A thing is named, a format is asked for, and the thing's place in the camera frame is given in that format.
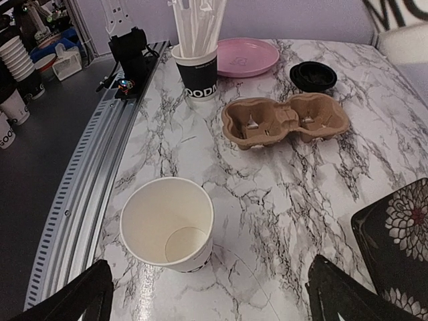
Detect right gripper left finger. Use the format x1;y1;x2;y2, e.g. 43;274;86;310
12;259;114;320

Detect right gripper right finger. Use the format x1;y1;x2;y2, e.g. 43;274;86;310
304;253;399;321

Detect black floral square plate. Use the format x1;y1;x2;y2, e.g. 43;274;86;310
351;178;427;320

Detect brown cardboard cup carrier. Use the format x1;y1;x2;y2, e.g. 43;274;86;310
221;93;350;150

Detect spare branded paper cups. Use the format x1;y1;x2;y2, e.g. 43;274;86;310
1;89;30;149

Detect black cup holding straws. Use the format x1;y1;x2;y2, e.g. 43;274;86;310
171;45;218;102

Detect pink round plate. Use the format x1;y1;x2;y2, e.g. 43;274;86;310
217;37;280;78

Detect stack of white cups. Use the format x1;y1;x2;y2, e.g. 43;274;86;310
1;35;45;103

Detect aluminium front rail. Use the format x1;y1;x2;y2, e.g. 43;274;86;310
23;41;169;310

